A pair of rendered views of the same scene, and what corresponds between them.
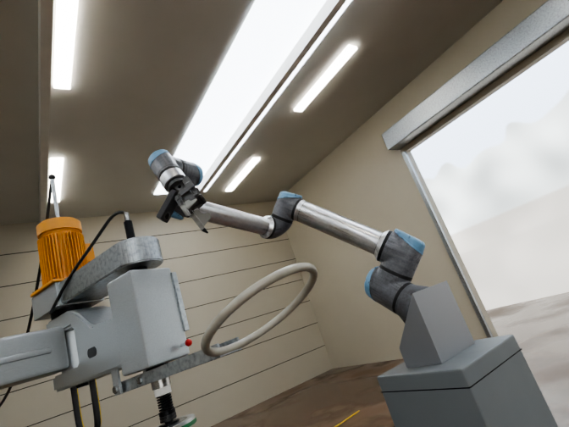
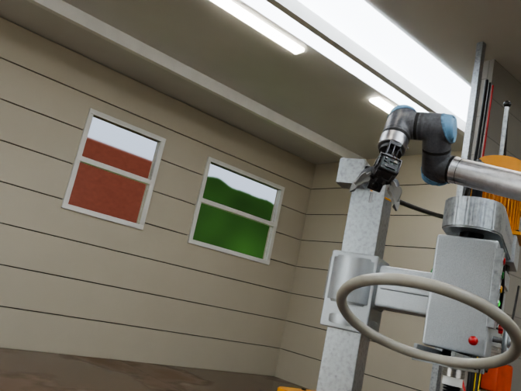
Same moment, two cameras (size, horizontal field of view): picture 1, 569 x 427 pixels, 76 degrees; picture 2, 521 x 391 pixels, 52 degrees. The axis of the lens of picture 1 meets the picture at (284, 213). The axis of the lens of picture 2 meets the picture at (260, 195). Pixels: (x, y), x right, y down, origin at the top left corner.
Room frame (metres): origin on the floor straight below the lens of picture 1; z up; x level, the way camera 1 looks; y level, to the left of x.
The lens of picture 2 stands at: (0.83, -1.26, 1.19)
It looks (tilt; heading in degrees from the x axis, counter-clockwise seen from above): 11 degrees up; 90
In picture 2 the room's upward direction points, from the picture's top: 12 degrees clockwise
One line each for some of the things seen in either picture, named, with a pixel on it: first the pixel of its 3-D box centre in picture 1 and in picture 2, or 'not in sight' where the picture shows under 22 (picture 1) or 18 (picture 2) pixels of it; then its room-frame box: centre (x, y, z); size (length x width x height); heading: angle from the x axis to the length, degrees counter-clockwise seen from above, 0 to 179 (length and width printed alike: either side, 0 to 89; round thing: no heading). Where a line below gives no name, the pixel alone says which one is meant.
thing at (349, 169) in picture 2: not in sight; (354, 174); (1.33, 1.61, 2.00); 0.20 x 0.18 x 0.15; 121
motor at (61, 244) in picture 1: (65, 254); (498, 198); (2.02, 1.31, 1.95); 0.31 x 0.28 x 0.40; 149
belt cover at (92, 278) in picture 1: (98, 284); (482, 241); (1.85, 1.05, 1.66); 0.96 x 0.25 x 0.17; 59
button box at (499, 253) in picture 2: (175, 302); (495, 288); (1.73, 0.63, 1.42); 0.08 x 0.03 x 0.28; 59
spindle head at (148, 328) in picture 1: (138, 326); (465, 301); (1.71, 0.82, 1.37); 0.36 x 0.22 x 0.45; 59
